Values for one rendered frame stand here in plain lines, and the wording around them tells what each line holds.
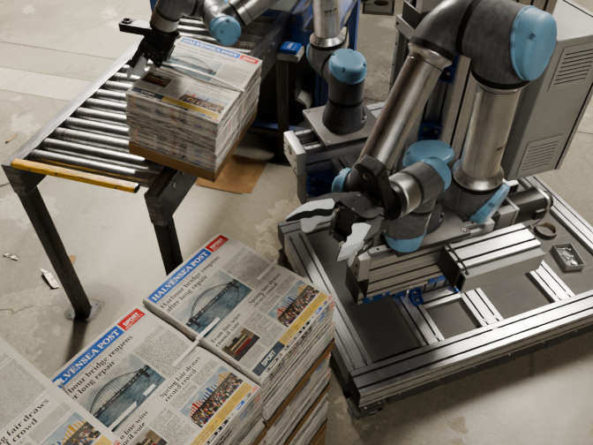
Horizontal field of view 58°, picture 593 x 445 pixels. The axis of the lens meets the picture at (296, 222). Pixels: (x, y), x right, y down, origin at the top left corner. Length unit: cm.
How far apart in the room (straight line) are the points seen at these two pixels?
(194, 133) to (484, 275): 90
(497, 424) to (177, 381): 130
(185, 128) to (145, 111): 13
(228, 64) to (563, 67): 96
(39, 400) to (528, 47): 99
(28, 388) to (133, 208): 192
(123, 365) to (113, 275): 133
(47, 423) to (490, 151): 97
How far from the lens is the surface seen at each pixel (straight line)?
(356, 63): 173
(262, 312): 126
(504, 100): 114
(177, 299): 131
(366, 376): 187
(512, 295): 223
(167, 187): 166
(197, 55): 179
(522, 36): 104
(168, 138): 162
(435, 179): 102
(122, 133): 193
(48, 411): 95
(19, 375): 100
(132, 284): 248
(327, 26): 178
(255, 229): 260
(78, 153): 189
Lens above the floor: 185
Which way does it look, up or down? 45 degrees down
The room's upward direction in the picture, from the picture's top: straight up
